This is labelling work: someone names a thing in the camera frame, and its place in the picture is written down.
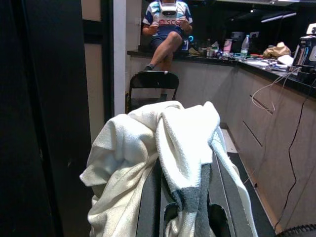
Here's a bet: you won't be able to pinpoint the tall black cabinet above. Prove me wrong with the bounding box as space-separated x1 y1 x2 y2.
0 0 93 237

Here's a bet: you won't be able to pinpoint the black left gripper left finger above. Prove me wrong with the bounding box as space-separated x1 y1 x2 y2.
137 154 180 237

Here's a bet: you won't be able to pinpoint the long ceiling light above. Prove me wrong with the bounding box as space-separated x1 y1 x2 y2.
260 11 297 23

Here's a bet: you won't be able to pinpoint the white cable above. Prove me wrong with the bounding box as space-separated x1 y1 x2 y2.
249 66 303 115

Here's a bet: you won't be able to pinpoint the white woven towel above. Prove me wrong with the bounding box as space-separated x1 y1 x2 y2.
79 100 259 237

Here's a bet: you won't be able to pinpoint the crumpled brown paper bag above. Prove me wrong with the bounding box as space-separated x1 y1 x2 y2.
262 41 292 58

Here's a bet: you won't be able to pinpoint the black kitchen worktop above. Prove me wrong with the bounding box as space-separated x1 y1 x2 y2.
127 48 316 97

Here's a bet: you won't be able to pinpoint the clear plastic water bottle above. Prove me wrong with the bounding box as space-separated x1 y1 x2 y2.
240 34 250 59

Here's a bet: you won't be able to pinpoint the white terry sock grey toe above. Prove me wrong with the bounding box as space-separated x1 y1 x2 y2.
155 101 221 237

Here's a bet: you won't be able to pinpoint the black braided cable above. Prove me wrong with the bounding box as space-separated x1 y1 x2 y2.
278 223 316 235

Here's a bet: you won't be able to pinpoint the person in blue white shirt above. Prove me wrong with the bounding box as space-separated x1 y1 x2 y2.
142 0 194 72

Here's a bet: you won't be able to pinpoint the black folding chair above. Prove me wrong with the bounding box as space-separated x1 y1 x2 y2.
126 70 180 114

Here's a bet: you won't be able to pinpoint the pink container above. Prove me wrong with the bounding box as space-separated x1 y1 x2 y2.
223 39 233 54

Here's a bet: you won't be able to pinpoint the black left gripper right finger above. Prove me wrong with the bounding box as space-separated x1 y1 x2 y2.
208 153 251 237

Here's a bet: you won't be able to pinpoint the beige kitchen base cabinets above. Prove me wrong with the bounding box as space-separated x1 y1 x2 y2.
128 57 316 230

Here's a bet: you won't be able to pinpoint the black coffee machine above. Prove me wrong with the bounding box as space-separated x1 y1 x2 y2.
293 35 316 74

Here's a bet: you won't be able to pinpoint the white VR headset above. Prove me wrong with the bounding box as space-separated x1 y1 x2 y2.
159 0 179 16

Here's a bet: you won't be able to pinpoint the thin black cable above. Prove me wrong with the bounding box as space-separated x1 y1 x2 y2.
273 82 316 232

